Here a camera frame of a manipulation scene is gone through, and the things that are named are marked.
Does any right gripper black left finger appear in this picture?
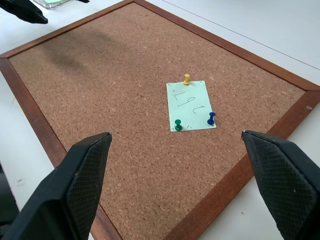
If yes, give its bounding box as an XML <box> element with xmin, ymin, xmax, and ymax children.
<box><xmin>0</xmin><ymin>131</ymin><xmax>113</xmax><ymax>240</ymax></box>

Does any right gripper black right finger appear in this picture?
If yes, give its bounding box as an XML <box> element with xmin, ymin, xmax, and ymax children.
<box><xmin>240</xmin><ymin>129</ymin><xmax>320</xmax><ymax>240</ymax></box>

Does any blue push pin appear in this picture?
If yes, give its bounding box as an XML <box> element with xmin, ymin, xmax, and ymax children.
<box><xmin>206</xmin><ymin>112</ymin><xmax>217</xmax><ymax>126</ymax></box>

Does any pale green handwritten paper note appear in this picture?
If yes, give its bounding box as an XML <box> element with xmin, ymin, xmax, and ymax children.
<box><xmin>166</xmin><ymin>80</ymin><xmax>217</xmax><ymax>132</ymax></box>

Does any clear plastic box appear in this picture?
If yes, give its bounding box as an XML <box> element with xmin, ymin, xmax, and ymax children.
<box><xmin>36</xmin><ymin>0</ymin><xmax>76</xmax><ymax>10</ymax></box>

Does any cork board with wooden frame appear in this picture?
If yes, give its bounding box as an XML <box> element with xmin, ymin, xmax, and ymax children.
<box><xmin>0</xmin><ymin>0</ymin><xmax>320</xmax><ymax>240</ymax></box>

